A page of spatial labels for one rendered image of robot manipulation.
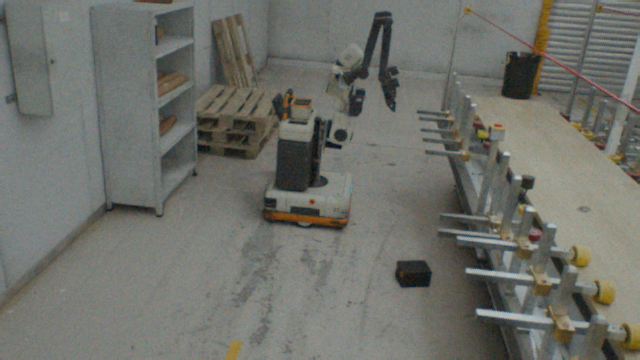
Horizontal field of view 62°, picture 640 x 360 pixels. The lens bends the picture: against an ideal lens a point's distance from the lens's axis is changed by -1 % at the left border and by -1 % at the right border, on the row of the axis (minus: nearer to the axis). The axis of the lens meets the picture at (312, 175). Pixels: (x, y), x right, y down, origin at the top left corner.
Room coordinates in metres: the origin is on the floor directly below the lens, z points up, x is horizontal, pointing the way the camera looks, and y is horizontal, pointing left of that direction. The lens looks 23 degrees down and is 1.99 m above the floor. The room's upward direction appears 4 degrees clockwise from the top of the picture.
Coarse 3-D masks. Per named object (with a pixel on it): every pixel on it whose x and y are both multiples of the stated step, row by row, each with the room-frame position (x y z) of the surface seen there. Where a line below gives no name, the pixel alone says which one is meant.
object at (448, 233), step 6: (438, 228) 2.20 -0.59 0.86; (438, 234) 2.17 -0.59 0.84; (444, 234) 2.17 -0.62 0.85; (450, 234) 2.17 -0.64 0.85; (456, 234) 2.16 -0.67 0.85; (462, 234) 2.16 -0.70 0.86; (468, 234) 2.16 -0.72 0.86; (474, 234) 2.16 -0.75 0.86; (480, 234) 2.17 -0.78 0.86; (486, 234) 2.17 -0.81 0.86; (492, 234) 2.17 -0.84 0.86; (498, 240) 2.15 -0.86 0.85
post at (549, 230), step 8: (544, 224) 1.71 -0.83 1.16; (552, 224) 1.69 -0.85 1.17; (544, 232) 1.69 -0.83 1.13; (552, 232) 1.68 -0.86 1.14; (544, 240) 1.68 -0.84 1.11; (552, 240) 1.68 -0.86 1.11; (544, 248) 1.68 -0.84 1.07; (536, 256) 1.71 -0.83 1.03; (544, 256) 1.68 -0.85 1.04; (536, 264) 1.69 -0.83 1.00; (544, 264) 1.68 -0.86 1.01; (536, 272) 1.68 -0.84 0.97; (544, 272) 1.68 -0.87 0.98; (528, 288) 1.70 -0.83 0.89; (528, 296) 1.69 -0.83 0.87; (536, 296) 1.68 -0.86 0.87; (528, 304) 1.68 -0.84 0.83; (528, 312) 1.68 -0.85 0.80; (520, 328) 1.68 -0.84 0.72
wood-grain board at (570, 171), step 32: (512, 128) 3.81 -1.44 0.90; (544, 128) 3.87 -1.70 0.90; (512, 160) 3.10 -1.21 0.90; (544, 160) 3.14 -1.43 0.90; (576, 160) 3.19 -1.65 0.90; (608, 160) 3.24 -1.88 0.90; (544, 192) 2.62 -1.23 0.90; (576, 192) 2.66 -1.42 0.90; (608, 192) 2.69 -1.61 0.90; (576, 224) 2.26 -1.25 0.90; (608, 224) 2.29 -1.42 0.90; (608, 256) 1.97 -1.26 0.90; (608, 320) 1.52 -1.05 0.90
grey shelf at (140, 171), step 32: (128, 0) 4.29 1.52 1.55; (96, 32) 3.75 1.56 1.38; (128, 32) 3.72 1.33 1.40; (192, 32) 4.60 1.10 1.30; (96, 64) 3.75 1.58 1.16; (128, 64) 3.73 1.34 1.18; (160, 64) 4.62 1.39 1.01; (192, 64) 4.60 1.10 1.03; (128, 96) 3.73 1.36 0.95; (160, 96) 3.97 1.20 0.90; (192, 96) 4.60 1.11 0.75; (128, 128) 3.73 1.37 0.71; (192, 128) 4.49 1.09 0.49; (128, 160) 3.73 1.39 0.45; (160, 160) 4.56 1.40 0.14; (192, 160) 4.60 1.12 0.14; (128, 192) 3.73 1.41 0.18; (160, 192) 3.72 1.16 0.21
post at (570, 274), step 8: (568, 272) 1.44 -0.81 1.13; (576, 272) 1.43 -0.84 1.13; (560, 280) 1.47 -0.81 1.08; (568, 280) 1.43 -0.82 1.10; (576, 280) 1.43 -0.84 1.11; (560, 288) 1.45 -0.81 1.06; (568, 288) 1.43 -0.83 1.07; (560, 296) 1.44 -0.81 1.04; (568, 296) 1.43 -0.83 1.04; (560, 304) 1.44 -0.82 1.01; (568, 304) 1.43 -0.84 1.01; (560, 312) 1.43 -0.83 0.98; (544, 336) 1.46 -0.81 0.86; (552, 336) 1.43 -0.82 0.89; (544, 344) 1.44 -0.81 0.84; (552, 344) 1.43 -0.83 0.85; (544, 352) 1.44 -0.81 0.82; (552, 352) 1.43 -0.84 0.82
